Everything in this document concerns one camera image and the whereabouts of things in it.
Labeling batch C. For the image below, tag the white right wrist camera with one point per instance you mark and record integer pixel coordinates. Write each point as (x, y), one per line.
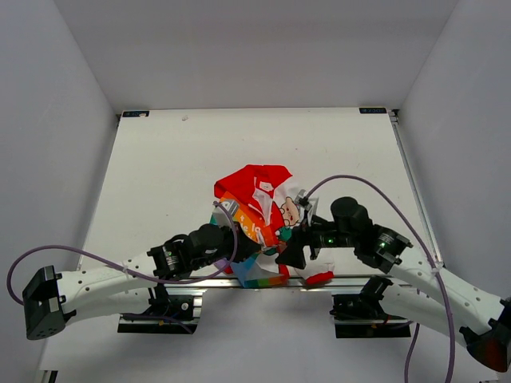
(307, 205)

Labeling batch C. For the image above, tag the blue label right corner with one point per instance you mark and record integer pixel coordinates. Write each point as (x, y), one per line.
(372, 110)

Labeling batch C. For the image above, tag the colourful cartoon children's jacket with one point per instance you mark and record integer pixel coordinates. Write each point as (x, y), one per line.
(267, 212)

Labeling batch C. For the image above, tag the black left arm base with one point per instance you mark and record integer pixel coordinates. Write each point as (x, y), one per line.
(165, 307)

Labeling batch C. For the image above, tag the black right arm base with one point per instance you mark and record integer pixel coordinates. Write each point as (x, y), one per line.
(364, 305)

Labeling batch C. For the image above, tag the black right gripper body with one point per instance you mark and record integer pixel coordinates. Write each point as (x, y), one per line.
(325, 236)

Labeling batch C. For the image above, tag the blue label left corner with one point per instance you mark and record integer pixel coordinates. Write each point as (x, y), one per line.
(135, 114)

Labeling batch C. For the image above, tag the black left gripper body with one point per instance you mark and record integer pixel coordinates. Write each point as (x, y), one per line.
(222, 251)

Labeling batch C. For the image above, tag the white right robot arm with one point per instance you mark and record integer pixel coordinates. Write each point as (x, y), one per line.
(478, 320)

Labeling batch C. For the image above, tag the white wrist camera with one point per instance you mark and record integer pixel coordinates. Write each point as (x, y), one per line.
(307, 205)
(231, 206)

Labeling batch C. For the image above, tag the aluminium table edge rail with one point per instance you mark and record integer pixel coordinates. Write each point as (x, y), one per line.
(259, 282)

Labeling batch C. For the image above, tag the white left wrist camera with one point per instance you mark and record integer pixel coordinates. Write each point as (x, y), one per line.
(231, 206)

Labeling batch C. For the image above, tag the aluminium right side rail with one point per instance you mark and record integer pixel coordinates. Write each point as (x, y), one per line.
(425, 220)

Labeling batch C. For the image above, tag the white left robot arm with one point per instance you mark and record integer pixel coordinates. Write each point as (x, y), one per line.
(52, 300)

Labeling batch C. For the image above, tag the blue label corner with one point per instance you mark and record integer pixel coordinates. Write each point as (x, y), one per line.
(372, 110)
(135, 114)

